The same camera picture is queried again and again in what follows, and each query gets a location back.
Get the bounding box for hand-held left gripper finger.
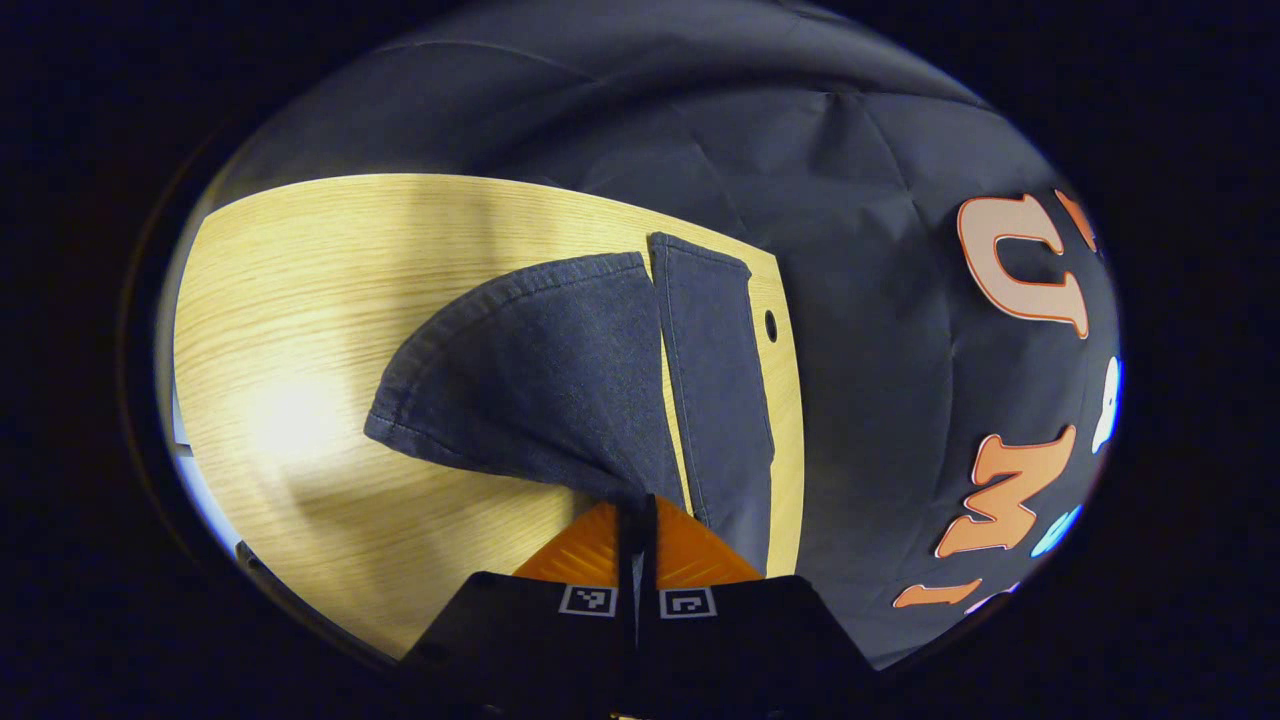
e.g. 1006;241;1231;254
639;496;879;707
398;497;639;703

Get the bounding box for dark blue jeans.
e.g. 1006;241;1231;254
363;232;777;579

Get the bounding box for black backdrop cloth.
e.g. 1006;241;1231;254
215;0;1123;671

